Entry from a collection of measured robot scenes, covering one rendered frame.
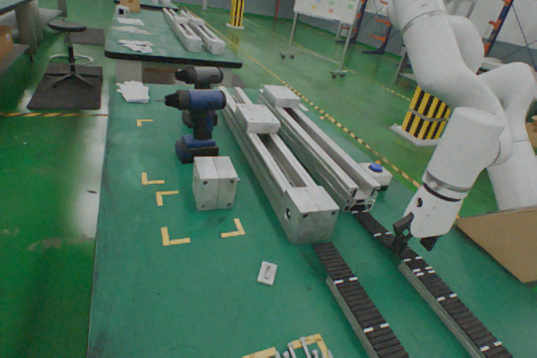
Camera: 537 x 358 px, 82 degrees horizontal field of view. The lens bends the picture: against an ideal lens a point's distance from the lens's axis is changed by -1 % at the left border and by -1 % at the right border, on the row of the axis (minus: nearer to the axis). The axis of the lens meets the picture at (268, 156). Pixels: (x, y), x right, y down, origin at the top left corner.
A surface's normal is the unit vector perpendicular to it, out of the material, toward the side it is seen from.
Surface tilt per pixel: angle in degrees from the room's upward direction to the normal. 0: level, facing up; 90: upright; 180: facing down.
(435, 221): 90
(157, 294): 0
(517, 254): 90
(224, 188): 90
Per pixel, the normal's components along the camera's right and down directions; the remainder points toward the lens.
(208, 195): 0.33, 0.50
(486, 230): -0.94, 0.00
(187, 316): 0.17, -0.87
